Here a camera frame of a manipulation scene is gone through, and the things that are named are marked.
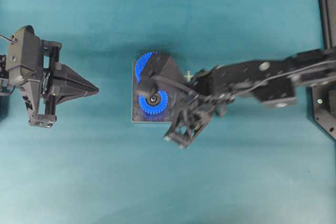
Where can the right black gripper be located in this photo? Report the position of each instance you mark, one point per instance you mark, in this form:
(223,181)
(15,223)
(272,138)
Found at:
(194,109)

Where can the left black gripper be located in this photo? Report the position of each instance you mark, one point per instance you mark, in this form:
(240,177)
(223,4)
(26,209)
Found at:
(42,98)

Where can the small blue gear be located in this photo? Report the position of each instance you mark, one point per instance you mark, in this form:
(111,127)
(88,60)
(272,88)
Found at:
(154,109)

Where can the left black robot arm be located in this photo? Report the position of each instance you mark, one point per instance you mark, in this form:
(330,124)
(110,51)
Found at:
(7,89)

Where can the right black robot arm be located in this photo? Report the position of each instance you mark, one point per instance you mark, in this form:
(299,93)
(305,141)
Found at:
(272,83)

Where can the large blue gear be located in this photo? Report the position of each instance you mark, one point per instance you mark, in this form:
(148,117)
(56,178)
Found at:
(141,63)

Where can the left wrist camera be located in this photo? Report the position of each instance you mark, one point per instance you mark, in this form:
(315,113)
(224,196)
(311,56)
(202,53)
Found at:
(24,61)

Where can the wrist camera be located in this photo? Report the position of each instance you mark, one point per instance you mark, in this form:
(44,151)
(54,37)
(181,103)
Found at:
(162,65)
(24,61)

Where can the metal base plate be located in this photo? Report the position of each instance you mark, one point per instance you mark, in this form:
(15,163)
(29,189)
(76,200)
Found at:
(138,116)

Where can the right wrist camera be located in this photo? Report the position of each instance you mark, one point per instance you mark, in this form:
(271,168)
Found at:
(162,65)

